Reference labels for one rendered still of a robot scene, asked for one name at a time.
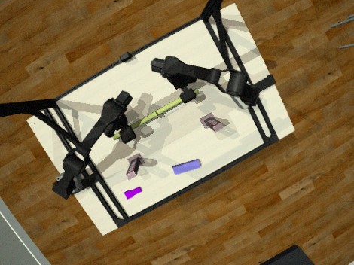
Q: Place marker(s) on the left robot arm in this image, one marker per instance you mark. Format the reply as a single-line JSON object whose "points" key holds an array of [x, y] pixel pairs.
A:
{"points": [[176, 69]]}

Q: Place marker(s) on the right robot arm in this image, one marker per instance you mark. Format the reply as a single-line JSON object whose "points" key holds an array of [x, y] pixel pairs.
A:
{"points": [[73, 165]]}

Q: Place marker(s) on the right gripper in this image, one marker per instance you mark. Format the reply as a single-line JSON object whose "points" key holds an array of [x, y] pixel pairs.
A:
{"points": [[127, 133]]}

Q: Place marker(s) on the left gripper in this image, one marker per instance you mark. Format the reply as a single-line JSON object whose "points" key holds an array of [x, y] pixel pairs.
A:
{"points": [[188, 94]]}

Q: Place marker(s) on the purple flat block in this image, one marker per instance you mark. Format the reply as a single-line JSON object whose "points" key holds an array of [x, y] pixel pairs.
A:
{"points": [[130, 193]]}

